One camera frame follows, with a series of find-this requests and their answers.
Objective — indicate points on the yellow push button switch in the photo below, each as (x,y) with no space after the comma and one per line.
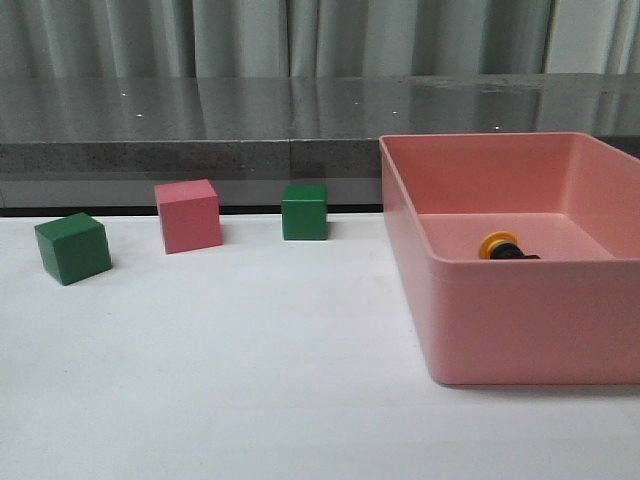
(502,245)

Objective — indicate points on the green cube middle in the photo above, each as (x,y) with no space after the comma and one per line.
(304,212)

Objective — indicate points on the green cube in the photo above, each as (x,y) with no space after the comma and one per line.
(73,248)
(304,212)

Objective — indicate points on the pink cube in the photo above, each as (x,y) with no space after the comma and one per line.
(189,215)

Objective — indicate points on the green cube left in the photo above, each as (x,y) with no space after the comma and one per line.
(73,248)

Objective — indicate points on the pink plastic bin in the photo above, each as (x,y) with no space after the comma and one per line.
(569,317)

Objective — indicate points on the grey stone counter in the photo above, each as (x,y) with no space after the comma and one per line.
(101,145)

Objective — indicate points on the grey curtain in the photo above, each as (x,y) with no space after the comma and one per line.
(126,39)

